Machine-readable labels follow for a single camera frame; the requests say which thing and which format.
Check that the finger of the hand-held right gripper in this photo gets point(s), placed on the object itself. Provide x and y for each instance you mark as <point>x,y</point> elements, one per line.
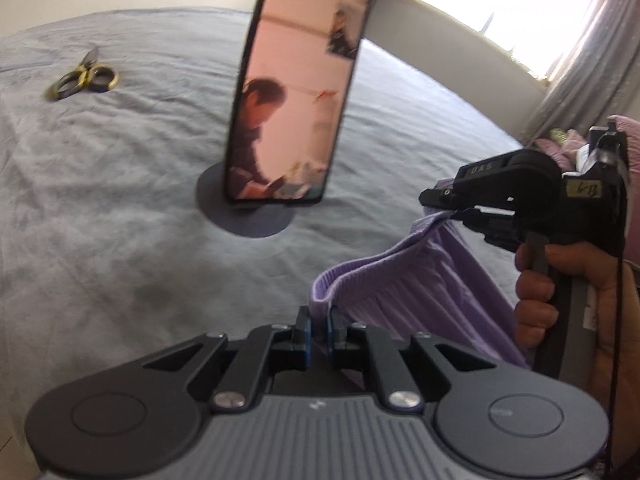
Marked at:
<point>492,230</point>
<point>437,197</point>

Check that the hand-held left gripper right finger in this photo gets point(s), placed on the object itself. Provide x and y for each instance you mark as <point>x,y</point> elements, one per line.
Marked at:
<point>336,342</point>

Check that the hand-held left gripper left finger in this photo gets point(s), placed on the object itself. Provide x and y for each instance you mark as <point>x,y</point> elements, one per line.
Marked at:
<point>303,342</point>

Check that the purple knit pants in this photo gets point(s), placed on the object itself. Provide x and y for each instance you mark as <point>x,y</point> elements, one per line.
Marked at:
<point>425,290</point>

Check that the person's right hand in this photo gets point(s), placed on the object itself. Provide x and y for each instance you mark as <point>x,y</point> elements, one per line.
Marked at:
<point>532,290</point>

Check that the pink pillow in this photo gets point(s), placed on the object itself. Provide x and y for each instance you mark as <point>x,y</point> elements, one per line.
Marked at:
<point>631,130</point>

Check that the round dark phone stand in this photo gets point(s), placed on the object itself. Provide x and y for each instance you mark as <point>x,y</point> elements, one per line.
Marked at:
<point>250,220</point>

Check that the grey curtain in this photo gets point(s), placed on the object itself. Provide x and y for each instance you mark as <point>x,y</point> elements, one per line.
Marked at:
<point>590,60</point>

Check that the black smartphone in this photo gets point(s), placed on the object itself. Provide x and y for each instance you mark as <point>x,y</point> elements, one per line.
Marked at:
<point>295,110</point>

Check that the bright window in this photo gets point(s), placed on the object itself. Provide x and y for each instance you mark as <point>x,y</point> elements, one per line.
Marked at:
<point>505,10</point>

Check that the grey bed sheet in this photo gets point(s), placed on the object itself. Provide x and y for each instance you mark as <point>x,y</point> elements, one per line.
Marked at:
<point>125,200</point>

